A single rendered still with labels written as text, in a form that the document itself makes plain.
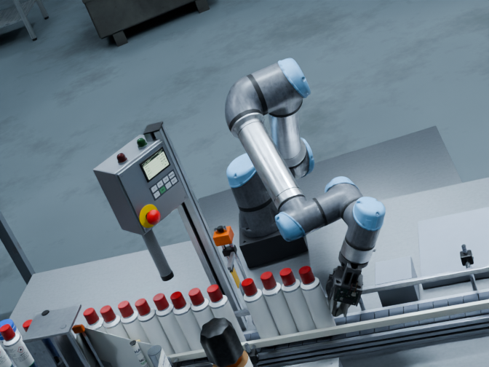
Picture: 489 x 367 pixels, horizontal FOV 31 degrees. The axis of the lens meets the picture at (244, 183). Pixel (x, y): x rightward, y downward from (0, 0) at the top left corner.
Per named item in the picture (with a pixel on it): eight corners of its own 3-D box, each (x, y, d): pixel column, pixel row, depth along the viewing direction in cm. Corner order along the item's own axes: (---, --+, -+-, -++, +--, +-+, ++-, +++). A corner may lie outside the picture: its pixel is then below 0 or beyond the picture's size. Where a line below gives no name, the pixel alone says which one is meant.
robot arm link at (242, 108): (204, 84, 233) (285, 232, 209) (242, 67, 234) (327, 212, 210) (211, 108, 243) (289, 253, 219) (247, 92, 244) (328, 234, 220)
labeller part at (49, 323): (22, 342, 227) (21, 339, 227) (37, 314, 237) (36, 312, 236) (69, 333, 224) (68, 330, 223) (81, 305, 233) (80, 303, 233)
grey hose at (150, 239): (160, 282, 241) (130, 221, 232) (163, 274, 244) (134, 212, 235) (172, 279, 240) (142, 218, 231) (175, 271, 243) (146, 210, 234)
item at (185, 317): (192, 360, 240) (164, 303, 230) (196, 346, 244) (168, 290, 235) (209, 357, 239) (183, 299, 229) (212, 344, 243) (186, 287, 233)
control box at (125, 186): (121, 230, 229) (91, 169, 220) (167, 193, 238) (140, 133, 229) (145, 237, 222) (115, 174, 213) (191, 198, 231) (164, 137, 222)
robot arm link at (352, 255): (345, 229, 217) (377, 237, 217) (340, 243, 219) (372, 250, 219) (343, 247, 210) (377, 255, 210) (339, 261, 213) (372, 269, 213)
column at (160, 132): (231, 331, 253) (142, 133, 222) (233, 321, 257) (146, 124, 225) (246, 329, 252) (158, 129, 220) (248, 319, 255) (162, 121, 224)
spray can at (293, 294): (297, 338, 233) (273, 278, 223) (302, 325, 237) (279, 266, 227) (316, 338, 231) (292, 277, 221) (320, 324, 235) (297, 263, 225)
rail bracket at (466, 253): (472, 310, 227) (459, 260, 219) (470, 292, 233) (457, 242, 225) (485, 308, 226) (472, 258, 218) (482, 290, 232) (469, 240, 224)
